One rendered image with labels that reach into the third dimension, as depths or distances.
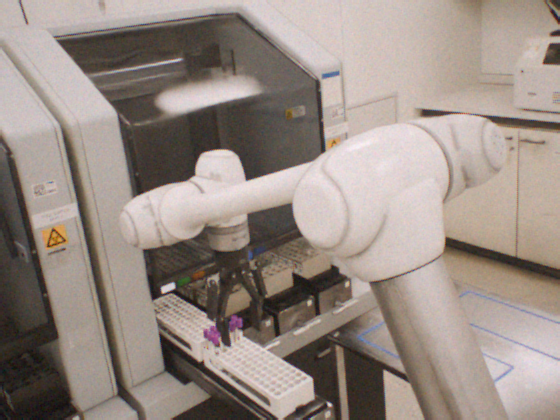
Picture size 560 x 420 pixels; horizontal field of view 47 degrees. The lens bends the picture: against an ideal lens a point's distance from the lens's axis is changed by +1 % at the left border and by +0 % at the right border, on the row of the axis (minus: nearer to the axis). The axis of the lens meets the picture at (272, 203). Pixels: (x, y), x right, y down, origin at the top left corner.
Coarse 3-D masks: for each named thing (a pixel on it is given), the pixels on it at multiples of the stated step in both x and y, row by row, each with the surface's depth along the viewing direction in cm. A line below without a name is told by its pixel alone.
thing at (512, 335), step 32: (480, 288) 178; (352, 320) 169; (480, 320) 162; (512, 320) 161; (544, 320) 159; (352, 352) 158; (384, 352) 153; (512, 352) 148; (544, 352) 147; (512, 384) 137; (544, 384) 136; (512, 416) 128; (544, 416) 127
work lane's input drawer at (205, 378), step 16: (160, 336) 173; (176, 352) 167; (176, 368) 168; (192, 368) 159; (208, 368) 155; (208, 384) 154; (224, 384) 150; (224, 400) 150; (240, 400) 144; (320, 400) 139; (240, 416) 146; (256, 416) 139; (272, 416) 136; (288, 416) 136; (304, 416) 135; (320, 416) 137
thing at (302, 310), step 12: (288, 300) 184; (300, 300) 184; (312, 300) 187; (276, 312) 180; (288, 312) 182; (300, 312) 185; (312, 312) 188; (276, 324) 181; (288, 324) 183; (300, 324) 183; (312, 324) 183
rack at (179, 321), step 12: (156, 300) 182; (168, 300) 182; (180, 300) 181; (156, 312) 176; (168, 312) 175; (180, 312) 174; (192, 312) 174; (168, 324) 168; (180, 324) 168; (192, 324) 168; (204, 324) 168; (168, 336) 170; (180, 336) 164; (192, 336) 162; (192, 348) 160
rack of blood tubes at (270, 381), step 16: (208, 352) 153; (224, 352) 154; (240, 352) 152; (256, 352) 151; (224, 368) 153; (240, 368) 146; (256, 368) 145; (272, 368) 145; (288, 368) 145; (240, 384) 150; (256, 384) 139; (272, 384) 140; (288, 384) 138; (304, 384) 137; (256, 400) 141; (272, 400) 135; (288, 400) 135; (304, 400) 138
